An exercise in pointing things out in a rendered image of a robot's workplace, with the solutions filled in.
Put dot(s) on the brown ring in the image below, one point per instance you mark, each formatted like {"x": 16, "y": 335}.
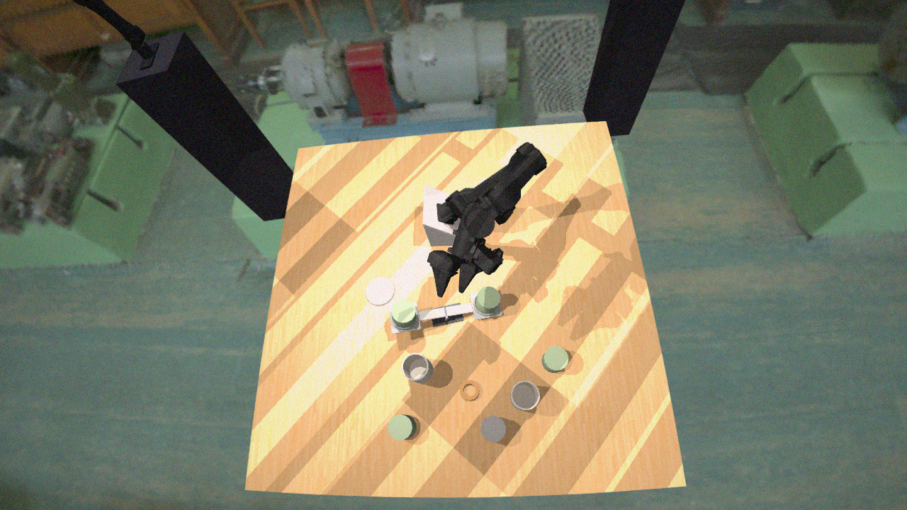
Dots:
{"x": 467, "y": 382}

